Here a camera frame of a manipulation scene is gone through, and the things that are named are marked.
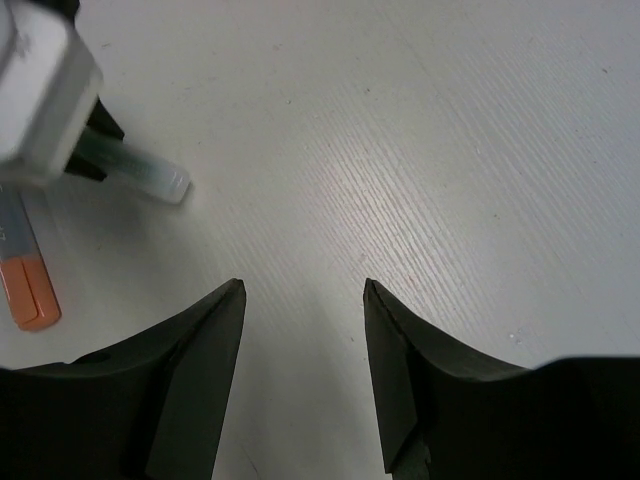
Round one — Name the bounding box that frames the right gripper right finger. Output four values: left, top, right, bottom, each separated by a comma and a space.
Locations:
363, 279, 639, 479

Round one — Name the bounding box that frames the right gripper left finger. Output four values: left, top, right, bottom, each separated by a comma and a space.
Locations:
1, 279, 246, 479

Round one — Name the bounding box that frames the green clear tube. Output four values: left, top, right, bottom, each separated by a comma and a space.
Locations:
87, 134, 191, 205

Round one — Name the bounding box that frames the clear tube orange cap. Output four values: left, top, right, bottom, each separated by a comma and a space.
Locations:
1, 185, 61, 332

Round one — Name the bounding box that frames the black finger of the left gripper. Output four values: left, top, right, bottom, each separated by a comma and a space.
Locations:
67, 99, 125, 181

